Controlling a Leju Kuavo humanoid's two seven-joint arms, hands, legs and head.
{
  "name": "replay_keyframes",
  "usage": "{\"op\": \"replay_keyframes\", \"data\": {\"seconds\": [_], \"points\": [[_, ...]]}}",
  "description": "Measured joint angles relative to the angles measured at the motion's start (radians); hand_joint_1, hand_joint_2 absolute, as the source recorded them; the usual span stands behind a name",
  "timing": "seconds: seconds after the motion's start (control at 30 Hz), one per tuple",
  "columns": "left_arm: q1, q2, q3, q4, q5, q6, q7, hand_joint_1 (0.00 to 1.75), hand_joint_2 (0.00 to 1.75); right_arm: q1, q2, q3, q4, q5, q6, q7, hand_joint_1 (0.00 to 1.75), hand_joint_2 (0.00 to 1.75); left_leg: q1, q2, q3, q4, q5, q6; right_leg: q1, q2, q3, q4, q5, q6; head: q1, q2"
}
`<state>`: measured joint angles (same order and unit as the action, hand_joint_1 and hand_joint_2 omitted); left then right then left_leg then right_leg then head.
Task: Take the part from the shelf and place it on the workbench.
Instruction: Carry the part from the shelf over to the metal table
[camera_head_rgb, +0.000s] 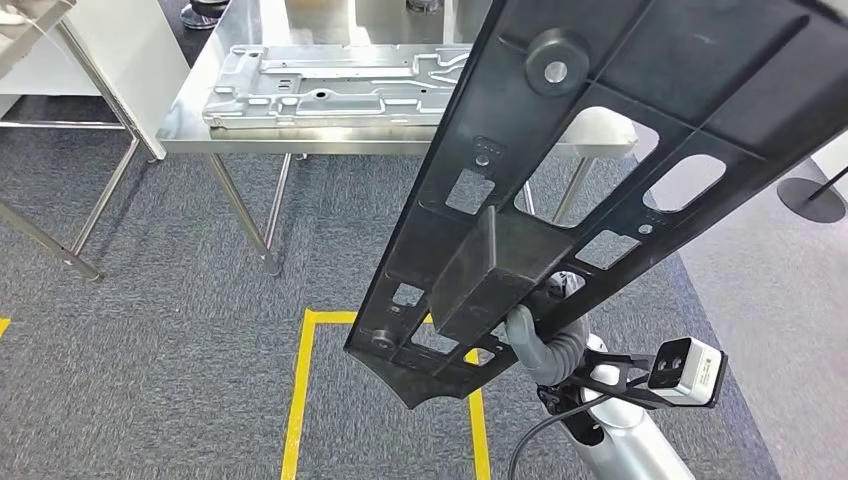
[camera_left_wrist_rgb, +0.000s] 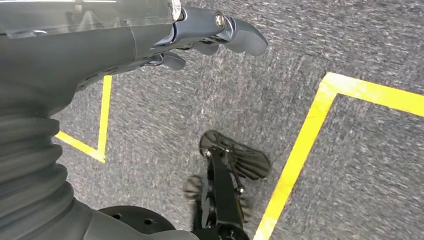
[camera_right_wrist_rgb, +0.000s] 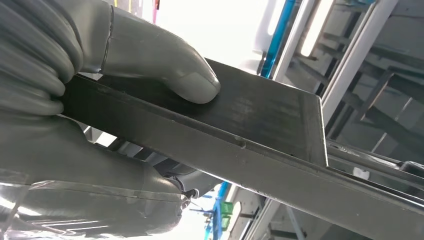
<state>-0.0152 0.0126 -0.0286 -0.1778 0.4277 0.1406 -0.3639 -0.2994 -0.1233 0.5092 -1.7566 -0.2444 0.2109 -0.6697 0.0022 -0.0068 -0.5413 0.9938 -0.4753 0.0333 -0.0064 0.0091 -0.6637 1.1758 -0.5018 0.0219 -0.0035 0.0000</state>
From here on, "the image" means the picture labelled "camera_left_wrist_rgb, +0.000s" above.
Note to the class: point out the black right robot foot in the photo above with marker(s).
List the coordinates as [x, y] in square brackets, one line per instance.
[192, 187]

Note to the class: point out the black left robot leg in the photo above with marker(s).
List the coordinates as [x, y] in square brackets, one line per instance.
[222, 198]

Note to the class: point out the black round robot hip plate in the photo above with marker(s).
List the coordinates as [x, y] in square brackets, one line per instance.
[139, 220]

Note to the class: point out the yellow floor tape square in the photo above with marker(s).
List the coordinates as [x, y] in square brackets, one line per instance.
[304, 142]
[105, 116]

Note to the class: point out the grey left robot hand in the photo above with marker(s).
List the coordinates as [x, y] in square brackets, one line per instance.
[82, 49]

